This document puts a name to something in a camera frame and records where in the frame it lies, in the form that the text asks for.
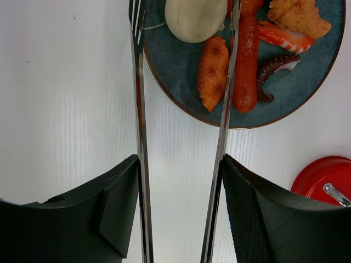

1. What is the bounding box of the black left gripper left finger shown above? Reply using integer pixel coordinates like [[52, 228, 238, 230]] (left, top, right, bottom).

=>
[[1, 155, 138, 262]]

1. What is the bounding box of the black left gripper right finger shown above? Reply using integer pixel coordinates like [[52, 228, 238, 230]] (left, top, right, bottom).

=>
[[222, 155, 350, 262]]

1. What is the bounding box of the red sausage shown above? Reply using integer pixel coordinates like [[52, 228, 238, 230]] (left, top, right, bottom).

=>
[[233, 15, 259, 113]]

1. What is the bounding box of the fried battered food piece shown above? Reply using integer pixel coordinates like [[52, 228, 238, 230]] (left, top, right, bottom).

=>
[[268, 0, 332, 39]]

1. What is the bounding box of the white steamed bun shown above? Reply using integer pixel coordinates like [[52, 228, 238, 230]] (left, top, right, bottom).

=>
[[165, 0, 228, 43]]

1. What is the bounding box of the red tin lid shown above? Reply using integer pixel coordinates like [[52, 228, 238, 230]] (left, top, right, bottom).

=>
[[291, 156, 350, 205]]

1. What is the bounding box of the grilled chicken wing piece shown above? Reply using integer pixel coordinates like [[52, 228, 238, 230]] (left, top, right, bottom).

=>
[[196, 35, 229, 112]]

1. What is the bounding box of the dark octopus tentacle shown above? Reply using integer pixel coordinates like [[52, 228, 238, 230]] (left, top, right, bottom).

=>
[[256, 53, 301, 103]]

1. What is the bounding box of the red white shrimp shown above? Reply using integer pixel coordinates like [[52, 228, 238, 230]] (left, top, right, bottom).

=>
[[258, 21, 315, 53]]

